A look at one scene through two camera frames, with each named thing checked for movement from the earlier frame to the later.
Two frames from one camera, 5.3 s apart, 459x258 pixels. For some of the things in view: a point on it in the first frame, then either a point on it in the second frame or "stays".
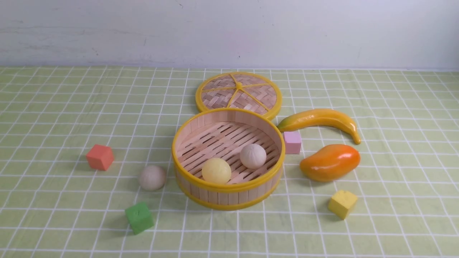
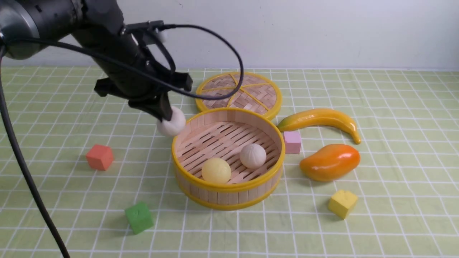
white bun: x=252 y=156 stays
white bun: x=152 y=177 → x=175 y=125
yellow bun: x=217 y=170 stays
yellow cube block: x=340 y=203 stays
